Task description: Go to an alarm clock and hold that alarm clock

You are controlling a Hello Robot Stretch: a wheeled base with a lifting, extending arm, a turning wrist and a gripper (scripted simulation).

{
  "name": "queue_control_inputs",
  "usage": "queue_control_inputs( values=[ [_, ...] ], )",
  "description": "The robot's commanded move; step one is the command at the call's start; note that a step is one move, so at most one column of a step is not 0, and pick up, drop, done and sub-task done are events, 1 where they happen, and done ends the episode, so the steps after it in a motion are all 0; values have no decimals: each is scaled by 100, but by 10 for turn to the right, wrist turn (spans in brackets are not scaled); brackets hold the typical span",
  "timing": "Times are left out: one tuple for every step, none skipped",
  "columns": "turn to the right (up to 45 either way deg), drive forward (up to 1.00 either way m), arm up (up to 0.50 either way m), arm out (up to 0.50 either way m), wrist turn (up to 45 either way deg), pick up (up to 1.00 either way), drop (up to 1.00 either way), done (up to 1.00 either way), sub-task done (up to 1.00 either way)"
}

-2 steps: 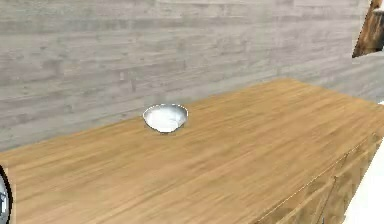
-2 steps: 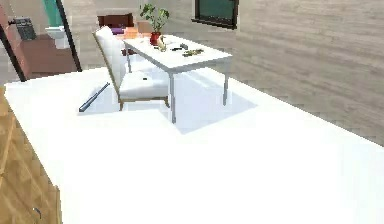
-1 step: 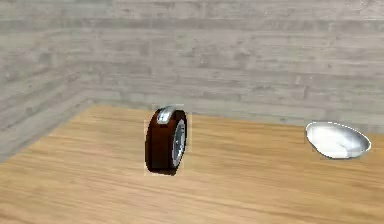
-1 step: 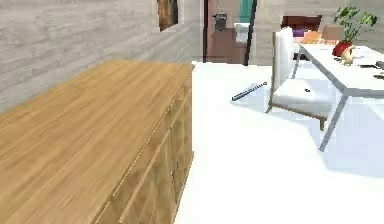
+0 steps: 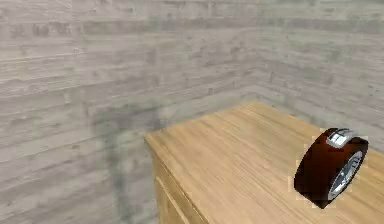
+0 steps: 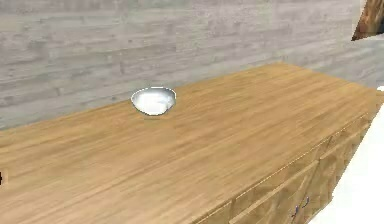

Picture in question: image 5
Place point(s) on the light wooden chest of drawers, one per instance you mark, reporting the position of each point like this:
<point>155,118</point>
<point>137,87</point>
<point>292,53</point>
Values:
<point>240,166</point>

